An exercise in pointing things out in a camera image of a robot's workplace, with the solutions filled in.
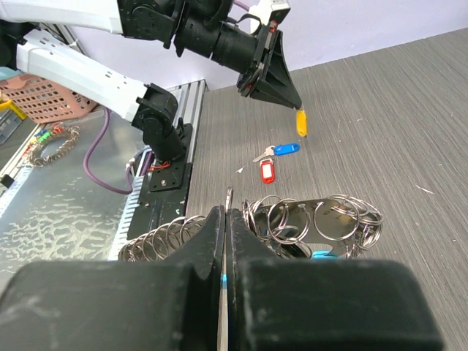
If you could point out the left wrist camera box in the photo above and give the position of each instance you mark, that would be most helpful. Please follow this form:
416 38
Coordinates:
268 10

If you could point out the blue handled key ring organizer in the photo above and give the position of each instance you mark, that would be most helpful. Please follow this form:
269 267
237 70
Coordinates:
338 226

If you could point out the red plastic basket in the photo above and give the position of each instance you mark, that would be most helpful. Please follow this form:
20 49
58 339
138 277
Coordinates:
44 101

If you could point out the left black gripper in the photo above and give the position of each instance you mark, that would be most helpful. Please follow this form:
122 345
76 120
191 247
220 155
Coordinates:
267 78

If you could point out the red key tag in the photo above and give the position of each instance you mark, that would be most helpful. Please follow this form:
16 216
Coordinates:
267 171

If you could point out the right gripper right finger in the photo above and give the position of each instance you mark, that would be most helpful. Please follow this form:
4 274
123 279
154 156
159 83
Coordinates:
325 304

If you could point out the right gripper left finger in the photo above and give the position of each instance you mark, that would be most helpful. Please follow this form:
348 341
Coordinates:
172 304

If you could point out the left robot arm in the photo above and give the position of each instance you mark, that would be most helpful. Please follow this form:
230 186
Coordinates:
107 51

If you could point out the key with blue tag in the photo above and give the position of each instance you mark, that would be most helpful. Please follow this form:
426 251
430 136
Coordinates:
280 150

